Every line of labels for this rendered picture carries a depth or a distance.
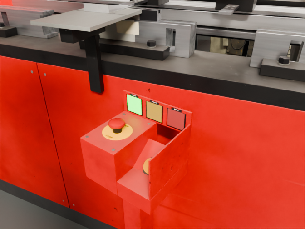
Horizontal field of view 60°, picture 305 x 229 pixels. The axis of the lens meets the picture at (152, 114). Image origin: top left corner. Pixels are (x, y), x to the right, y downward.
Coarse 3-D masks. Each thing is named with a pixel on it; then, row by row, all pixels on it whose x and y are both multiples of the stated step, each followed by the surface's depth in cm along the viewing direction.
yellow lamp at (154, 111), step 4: (148, 104) 64; (152, 104) 64; (148, 108) 65; (152, 108) 64; (156, 108) 63; (160, 108) 63; (148, 112) 66; (152, 112) 65; (156, 112) 64; (160, 112) 63; (148, 116) 66; (152, 116) 65; (156, 116) 65; (160, 116) 64; (156, 120) 65; (160, 120) 64
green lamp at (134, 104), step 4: (128, 96) 67; (132, 96) 67; (128, 100) 68; (132, 100) 67; (136, 100) 66; (140, 100) 66; (128, 104) 69; (132, 104) 68; (136, 104) 67; (140, 104) 66; (128, 108) 69; (132, 108) 68; (136, 108) 68; (140, 108) 67; (136, 112) 68; (140, 112) 67
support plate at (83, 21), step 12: (72, 12) 76; (84, 12) 76; (96, 12) 76; (120, 12) 76; (132, 12) 76; (36, 24) 65; (48, 24) 64; (60, 24) 62; (72, 24) 62; (84, 24) 62; (96, 24) 62; (108, 24) 65
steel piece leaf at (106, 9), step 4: (84, 4) 76; (88, 4) 76; (92, 4) 75; (96, 4) 75; (100, 4) 74; (84, 8) 77; (88, 8) 77; (92, 8) 76; (96, 8) 75; (100, 8) 75; (104, 8) 74; (108, 8) 74; (112, 8) 81; (116, 8) 81; (120, 8) 81; (124, 8) 81; (100, 12) 75; (104, 12) 75; (108, 12) 74
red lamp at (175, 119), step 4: (168, 112) 62; (172, 112) 61; (176, 112) 60; (168, 116) 62; (172, 116) 61; (176, 116) 61; (180, 116) 60; (184, 116) 59; (168, 120) 63; (172, 120) 62; (176, 120) 61; (180, 120) 60; (168, 124) 63; (172, 124) 62; (176, 124) 62; (180, 124) 61; (180, 128) 62
